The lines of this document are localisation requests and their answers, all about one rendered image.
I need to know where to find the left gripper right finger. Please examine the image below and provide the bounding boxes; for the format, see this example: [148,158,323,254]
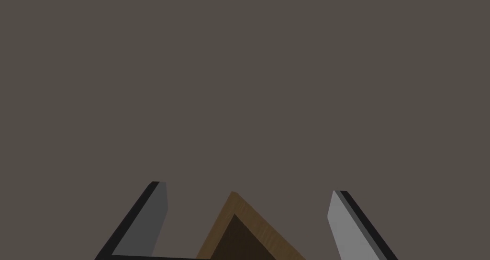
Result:
[327,190,399,260]

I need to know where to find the brown wooden cupboard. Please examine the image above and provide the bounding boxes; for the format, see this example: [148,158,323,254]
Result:
[195,191,307,260]

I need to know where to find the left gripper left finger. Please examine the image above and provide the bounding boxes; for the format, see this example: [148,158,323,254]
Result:
[94,181,168,259]

